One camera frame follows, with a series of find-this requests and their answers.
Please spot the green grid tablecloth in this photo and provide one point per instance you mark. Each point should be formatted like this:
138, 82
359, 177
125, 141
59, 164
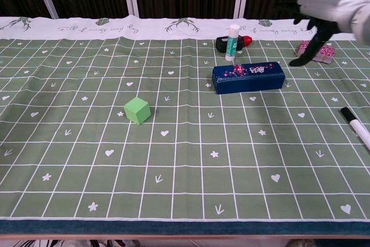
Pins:
185, 171

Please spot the green cube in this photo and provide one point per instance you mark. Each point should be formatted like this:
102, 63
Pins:
136, 112

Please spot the black white marker pen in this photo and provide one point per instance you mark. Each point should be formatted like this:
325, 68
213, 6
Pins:
357, 128

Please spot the black rectangular device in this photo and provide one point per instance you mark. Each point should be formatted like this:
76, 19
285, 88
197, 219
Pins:
221, 44

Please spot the pink patterned small box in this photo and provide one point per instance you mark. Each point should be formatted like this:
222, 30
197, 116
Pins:
326, 53

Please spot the green white glue stick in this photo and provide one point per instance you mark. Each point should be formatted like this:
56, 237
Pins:
232, 47

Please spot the blue glasses case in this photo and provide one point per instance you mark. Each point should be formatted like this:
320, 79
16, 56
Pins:
251, 83

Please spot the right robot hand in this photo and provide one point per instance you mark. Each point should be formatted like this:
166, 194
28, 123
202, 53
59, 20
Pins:
332, 8

